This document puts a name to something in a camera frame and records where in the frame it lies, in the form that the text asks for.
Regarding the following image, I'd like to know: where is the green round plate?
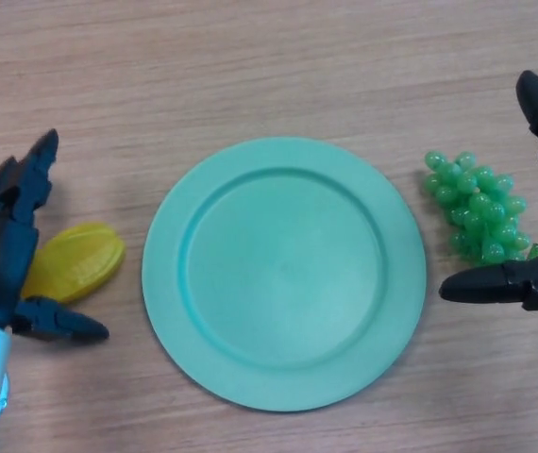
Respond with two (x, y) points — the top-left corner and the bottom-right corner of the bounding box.
(141, 136), (428, 414)

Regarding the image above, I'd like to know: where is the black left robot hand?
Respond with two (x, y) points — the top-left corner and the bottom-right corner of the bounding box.
(0, 128), (110, 344)

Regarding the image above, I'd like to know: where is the green grape bunch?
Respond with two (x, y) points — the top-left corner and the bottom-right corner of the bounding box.
(422, 150), (538, 266)

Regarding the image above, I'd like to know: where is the yellow starfruit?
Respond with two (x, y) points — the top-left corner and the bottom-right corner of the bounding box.
(20, 222), (126, 304)

